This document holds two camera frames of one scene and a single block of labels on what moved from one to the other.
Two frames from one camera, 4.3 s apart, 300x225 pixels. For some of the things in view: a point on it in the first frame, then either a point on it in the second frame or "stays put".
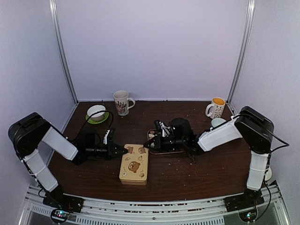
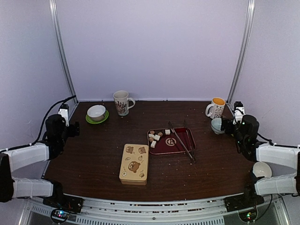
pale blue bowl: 217,121 stays put
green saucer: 106,115 stays put
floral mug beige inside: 121,99 stays put
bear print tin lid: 134,164 stays put
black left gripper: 119,147 to 74,129
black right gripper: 158,143 to 226,123
